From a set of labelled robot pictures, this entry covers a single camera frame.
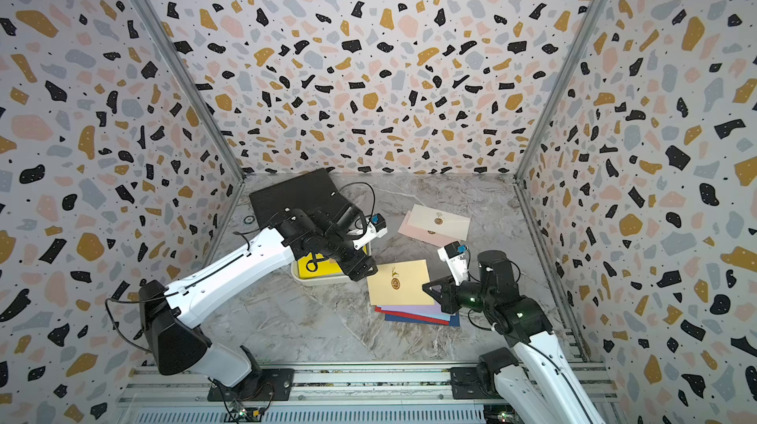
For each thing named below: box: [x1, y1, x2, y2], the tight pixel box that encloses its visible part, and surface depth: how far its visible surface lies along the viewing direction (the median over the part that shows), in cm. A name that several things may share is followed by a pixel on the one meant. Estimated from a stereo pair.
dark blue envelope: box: [384, 313, 461, 328], surface depth 87 cm
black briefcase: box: [248, 166, 353, 229], surface depth 115 cm
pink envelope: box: [398, 210, 466, 248], surface depth 106 cm
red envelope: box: [374, 305, 451, 326], surface depth 87 cm
